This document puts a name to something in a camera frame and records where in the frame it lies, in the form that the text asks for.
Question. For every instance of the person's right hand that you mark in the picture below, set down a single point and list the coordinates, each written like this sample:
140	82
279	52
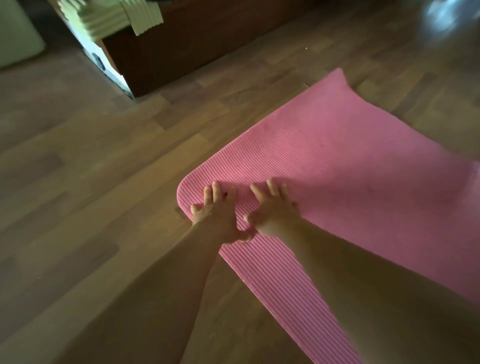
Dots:
275	217

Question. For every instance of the person's left hand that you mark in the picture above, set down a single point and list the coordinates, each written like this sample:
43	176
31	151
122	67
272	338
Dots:
219	217

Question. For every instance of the pink yoga mat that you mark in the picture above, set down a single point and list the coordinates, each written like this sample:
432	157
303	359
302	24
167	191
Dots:
356	157

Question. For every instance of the person's right forearm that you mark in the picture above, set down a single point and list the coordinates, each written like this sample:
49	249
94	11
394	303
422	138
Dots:
375	300

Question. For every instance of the person's left forearm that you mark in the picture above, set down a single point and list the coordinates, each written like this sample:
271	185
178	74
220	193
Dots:
157	307

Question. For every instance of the pale ribbed foam wrap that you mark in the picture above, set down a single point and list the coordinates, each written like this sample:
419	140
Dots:
105	18

